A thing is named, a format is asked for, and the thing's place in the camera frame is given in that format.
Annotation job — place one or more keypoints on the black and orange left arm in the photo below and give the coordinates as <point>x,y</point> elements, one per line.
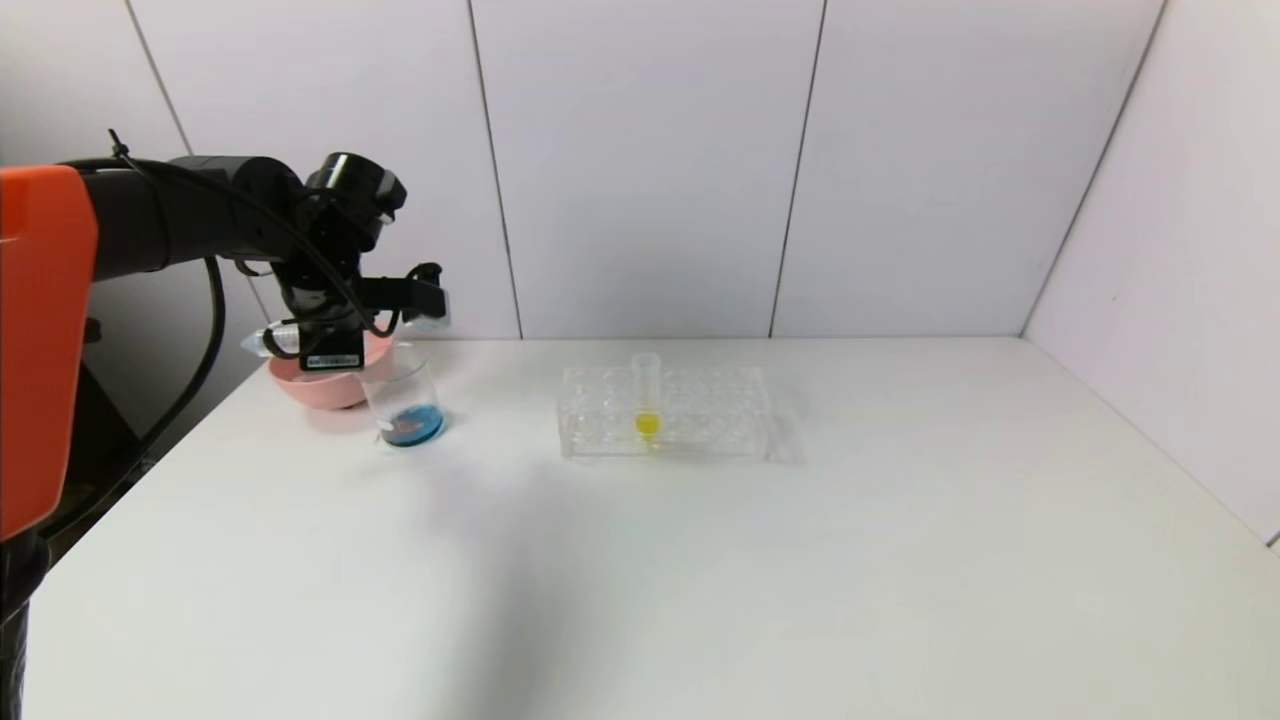
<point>50,300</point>

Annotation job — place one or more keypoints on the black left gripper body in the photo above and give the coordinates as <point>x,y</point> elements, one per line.
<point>331,357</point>

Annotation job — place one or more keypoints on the black chair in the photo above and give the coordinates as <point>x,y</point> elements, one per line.
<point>115,420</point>

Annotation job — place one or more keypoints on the test tube with yellow pigment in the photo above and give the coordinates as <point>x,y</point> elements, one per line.
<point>647,424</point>

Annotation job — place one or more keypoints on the pink bowl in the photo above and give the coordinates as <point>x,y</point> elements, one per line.
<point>320,390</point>

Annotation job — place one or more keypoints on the clear plastic test tube rack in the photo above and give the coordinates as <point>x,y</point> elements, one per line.
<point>600,420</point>

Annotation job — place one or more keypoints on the clear glass beaker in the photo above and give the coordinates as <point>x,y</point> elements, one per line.
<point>410,425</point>

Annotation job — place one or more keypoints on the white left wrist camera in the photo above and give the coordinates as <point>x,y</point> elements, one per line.
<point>425,305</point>

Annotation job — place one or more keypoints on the test tube with blue pigment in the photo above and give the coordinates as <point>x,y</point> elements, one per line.
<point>268,343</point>

